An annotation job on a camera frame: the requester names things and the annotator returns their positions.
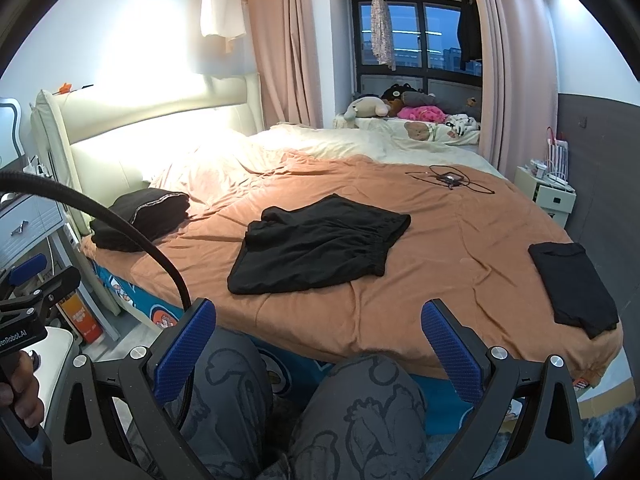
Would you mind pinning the orange box under nightstand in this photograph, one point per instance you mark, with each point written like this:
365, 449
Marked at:
81, 318

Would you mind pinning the pink plush blanket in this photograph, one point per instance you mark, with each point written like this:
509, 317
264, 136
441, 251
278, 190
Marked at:
425, 113

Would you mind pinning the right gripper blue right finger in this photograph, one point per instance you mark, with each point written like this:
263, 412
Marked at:
456, 349

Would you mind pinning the stack of folded black clothes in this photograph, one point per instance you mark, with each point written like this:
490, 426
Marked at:
152, 211

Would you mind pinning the hanging floral garment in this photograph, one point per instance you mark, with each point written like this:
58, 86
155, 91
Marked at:
382, 39

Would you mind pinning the black bear plush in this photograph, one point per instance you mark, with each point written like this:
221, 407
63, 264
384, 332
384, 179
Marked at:
395, 92

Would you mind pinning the hanging black garment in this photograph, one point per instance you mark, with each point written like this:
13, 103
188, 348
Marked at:
469, 34

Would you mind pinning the pink curtain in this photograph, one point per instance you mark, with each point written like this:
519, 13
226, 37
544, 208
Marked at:
285, 49
520, 82

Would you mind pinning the beige plush toy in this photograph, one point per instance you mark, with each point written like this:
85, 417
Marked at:
365, 107

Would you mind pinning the hanging white garment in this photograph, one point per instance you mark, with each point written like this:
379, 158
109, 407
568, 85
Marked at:
223, 19

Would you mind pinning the cream padded headboard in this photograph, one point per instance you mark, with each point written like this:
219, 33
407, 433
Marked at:
105, 142

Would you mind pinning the left pink curtain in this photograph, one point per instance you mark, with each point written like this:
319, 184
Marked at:
285, 49

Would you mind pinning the right pink curtain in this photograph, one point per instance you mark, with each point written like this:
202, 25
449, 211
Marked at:
520, 82

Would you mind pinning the person left hand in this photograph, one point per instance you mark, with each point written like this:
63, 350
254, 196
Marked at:
21, 390

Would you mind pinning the folded black garment right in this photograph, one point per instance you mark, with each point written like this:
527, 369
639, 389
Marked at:
577, 294

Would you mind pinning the white right nightstand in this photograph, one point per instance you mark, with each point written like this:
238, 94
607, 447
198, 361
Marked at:
556, 200

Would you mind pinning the dark framed window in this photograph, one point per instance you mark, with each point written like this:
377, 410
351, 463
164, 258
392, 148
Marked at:
427, 52

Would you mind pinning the orange bed blanket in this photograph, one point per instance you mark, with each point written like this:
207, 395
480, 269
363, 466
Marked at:
467, 247

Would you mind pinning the cream bed sheet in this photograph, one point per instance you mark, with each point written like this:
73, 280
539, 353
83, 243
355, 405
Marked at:
378, 145

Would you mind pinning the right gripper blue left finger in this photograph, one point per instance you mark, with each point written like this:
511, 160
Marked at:
178, 348

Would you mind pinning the blue cartoon bed sheet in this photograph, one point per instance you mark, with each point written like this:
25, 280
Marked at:
293, 377

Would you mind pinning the black pants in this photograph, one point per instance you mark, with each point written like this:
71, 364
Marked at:
330, 242

